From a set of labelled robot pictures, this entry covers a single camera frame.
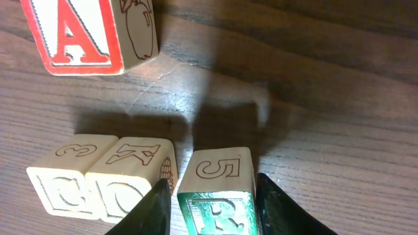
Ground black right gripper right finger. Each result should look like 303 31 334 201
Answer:
256 173 336 235

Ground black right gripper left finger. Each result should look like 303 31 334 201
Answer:
105 178 171 235

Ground yellow letter O block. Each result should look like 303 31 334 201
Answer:
85 137 178 223

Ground green letter R block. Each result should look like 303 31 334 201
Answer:
177 147 259 235

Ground yellow letter C block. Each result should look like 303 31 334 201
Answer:
26 134 119 220

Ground red letter A block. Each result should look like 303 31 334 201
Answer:
20 0 159 76

